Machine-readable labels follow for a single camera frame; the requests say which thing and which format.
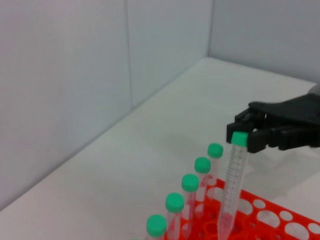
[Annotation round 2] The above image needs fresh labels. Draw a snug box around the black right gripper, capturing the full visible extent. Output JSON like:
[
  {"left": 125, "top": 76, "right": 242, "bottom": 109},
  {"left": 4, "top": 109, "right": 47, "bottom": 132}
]
[{"left": 225, "top": 92, "right": 320, "bottom": 154}]

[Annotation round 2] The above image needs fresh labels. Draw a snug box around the orange plastic test tube rack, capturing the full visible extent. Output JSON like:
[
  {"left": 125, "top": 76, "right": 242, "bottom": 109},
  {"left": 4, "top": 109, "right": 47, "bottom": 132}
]
[{"left": 167, "top": 176, "right": 320, "bottom": 240}]

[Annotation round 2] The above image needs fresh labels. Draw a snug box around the clear test tube green cap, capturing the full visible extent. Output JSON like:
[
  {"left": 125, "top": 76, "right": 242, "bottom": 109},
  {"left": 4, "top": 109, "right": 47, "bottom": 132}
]
[
  {"left": 181, "top": 174, "right": 200, "bottom": 226},
  {"left": 165, "top": 192, "right": 185, "bottom": 240},
  {"left": 194, "top": 157, "right": 212, "bottom": 208},
  {"left": 216, "top": 131, "right": 250, "bottom": 240},
  {"left": 207, "top": 142, "right": 225, "bottom": 183},
  {"left": 146, "top": 214, "right": 168, "bottom": 240}
]

